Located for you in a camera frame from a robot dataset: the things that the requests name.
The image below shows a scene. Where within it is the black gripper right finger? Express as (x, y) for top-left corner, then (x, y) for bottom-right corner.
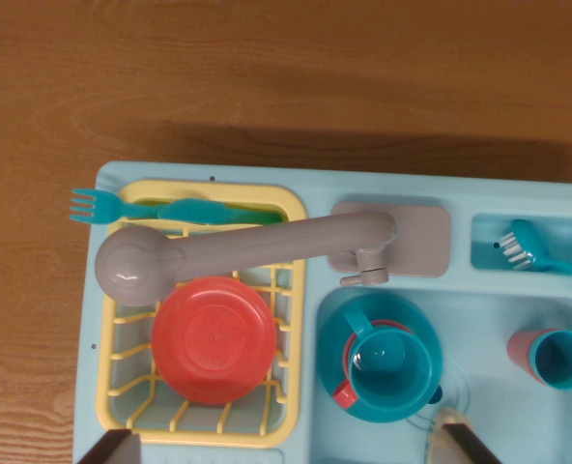
(440, 421), (504, 464)

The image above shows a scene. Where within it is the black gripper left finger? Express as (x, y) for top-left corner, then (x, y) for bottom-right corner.
(75, 428), (142, 464)

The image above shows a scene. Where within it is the light blue toy sink unit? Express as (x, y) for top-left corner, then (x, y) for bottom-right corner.
(72, 160), (572, 464)

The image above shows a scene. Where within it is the coral tumbler cup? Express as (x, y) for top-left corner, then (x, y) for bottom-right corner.
(506, 328), (562, 386)

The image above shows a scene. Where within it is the teal tumbler cup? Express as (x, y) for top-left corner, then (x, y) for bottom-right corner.
(529, 329), (572, 392)

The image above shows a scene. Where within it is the teal plate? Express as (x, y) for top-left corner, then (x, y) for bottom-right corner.
(318, 290), (444, 424)

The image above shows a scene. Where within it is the red plastic bowl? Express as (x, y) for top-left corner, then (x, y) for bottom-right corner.
(151, 275), (277, 406)

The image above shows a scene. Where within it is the teal dish brush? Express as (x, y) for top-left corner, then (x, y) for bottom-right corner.
(500, 218), (572, 286)

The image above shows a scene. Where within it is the teal toy fork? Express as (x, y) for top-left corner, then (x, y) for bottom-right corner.
(70, 188), (164, 226)

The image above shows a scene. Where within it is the grey faucet spout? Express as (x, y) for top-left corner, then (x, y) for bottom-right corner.
(95, 211), (397, 306)

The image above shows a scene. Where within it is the green flat utensil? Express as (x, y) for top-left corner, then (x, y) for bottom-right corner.
(130, 196), (285, 226)

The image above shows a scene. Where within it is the yellow dish rack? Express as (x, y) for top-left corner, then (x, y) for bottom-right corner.
(95, 179), (309, 449)

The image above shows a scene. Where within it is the teal mug with handle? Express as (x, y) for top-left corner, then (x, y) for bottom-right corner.
(342, 306), (435, 412)

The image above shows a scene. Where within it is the coral mug with handle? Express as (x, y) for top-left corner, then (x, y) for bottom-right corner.
(332, 318), (413, 411)

